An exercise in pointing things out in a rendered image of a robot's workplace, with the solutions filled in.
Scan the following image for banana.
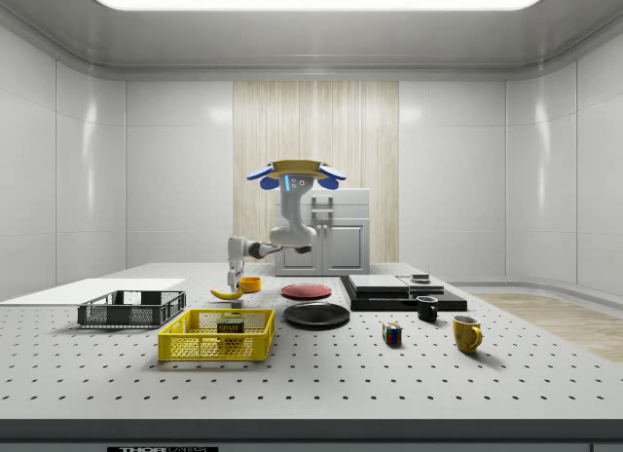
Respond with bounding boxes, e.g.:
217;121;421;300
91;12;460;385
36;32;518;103
209;285;247;302

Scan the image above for red plate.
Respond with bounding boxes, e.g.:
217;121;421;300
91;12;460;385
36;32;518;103
280;282;333;300

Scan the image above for yellow basket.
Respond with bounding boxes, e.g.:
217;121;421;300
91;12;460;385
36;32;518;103
157;308;276;362

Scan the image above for black plate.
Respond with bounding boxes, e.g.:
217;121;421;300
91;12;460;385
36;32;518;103
282;302;351;328

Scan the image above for white cabinet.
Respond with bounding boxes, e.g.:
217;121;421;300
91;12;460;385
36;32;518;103
273;187;372;278

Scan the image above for dark grey basket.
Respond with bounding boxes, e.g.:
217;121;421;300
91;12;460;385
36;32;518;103
76;289;188;327

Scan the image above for black stove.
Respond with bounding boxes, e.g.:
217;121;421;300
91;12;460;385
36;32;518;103
339;272;470;313

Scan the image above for white board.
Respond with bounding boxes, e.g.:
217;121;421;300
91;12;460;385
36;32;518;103
0;278;188;306

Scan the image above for puzzle cube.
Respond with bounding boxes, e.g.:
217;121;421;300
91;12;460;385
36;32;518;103
382;321;405;348

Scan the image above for black mug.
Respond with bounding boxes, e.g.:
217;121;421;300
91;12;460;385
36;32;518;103
416;295;440;323

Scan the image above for yellow mug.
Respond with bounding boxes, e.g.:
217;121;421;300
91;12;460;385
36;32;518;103
452;315;485;357

